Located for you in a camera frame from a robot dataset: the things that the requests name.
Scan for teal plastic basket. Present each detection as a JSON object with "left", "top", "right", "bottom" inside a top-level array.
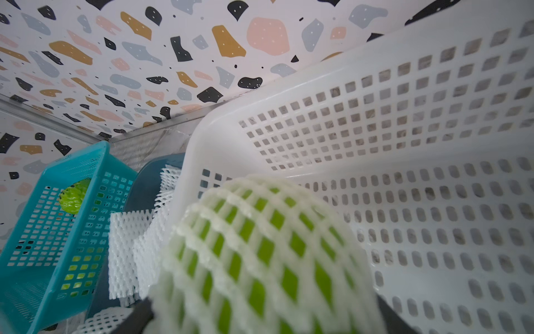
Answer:
[{"left": 1, "top": 142, "right": 137, "bottom": 333}]

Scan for aluminium corner post left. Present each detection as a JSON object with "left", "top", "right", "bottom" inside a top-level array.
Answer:
[{"left": 1, "top": 95, "right": 103, "bottom": 145}]

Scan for white foam nets pile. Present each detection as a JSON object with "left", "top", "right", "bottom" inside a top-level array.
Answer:
[{"left": 76, "top": 164, "right": 182, "bottom": 333}]

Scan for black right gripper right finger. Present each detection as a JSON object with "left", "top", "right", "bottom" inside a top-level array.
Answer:
[{"left": 377, "top": 296, "right": 417, "bottom": 334}]

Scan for dark blue net bin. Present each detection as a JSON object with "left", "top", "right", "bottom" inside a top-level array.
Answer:
[{"left": 86, "top": 153, "right": 185, "bottom": 320}]

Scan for green custard apple dark spots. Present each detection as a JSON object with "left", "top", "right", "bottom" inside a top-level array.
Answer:
[{"left": 58, "top": 178, "right": 91, "bottom": 215}]

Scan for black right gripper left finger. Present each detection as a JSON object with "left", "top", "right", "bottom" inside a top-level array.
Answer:
[{"left": 111, "top": 298, "right": 154, "bottom": 334}]

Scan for white plastic basket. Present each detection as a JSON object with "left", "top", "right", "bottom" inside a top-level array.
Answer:
[{"left": 171, "top": 1, "right": 533, "bottom": 333}]

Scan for white foam net sleeve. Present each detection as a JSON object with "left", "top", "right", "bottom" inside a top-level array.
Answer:
[{"left": 143, "top": 175, "right": 387, "bottom": 334}]

